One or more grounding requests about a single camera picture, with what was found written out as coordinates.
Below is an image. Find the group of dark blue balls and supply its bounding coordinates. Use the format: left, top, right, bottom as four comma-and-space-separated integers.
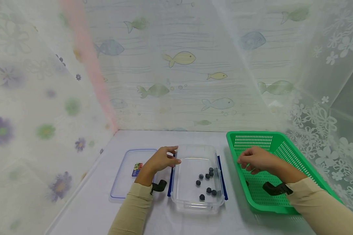
195, 167, 221, 201

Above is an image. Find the person's left forearm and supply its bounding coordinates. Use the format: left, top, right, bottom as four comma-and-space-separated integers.
107, 178, 154, 235

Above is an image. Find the person's right forearm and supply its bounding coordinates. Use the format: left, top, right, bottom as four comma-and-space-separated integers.
275, 163, 353, 235

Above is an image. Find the green plastic basket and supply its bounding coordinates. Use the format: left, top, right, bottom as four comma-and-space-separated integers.
226, 131, 344, 215

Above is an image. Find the black wrist band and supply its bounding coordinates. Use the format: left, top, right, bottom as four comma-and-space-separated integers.
151, 180, 168, 193
262, 181, 294, 196

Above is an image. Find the person's left hand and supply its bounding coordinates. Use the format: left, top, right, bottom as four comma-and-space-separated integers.
134, 146, 182, 187

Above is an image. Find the clear plastic lid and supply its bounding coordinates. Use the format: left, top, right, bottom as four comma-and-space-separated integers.
109, 149, 159, 200

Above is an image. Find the clear plastic container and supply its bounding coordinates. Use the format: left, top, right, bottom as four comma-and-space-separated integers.
168, 144, 229, 215

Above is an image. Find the person's right hand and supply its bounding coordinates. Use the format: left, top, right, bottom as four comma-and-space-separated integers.
237, 146, 285, 177

